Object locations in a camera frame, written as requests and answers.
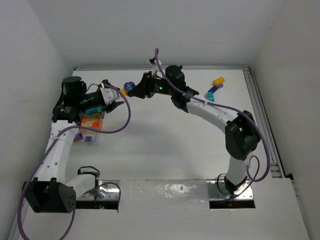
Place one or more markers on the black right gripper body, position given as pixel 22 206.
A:
pixel 145 85

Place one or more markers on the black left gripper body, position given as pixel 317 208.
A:
pixel 110 105

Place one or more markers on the small yellow lego brick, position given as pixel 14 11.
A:
pixel 123 91

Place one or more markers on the purple arch lego brick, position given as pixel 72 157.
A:
pixel 128 86

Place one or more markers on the teal 2x4 lego brick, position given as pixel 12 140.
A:
pixel 94 110

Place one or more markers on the lilac lego brick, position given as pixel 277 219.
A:
pixel 78 137

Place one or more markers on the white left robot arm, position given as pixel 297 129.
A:
pixel 47 190

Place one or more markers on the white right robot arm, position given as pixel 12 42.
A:
pixel 241 138

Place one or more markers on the clear transparent container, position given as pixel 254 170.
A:
pixel 95 138

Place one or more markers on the purple flat lego plate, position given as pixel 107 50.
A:
pixel 214 88

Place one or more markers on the yellow lego brick far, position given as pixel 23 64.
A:
pixel 218 81

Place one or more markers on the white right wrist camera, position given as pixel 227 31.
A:
pixel 155 65

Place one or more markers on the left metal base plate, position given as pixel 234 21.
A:
pixel 106 190

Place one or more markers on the metal base plate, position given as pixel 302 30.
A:
pixel 218 191
pixel 106 190

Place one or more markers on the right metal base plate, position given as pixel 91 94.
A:
pixel 218 191

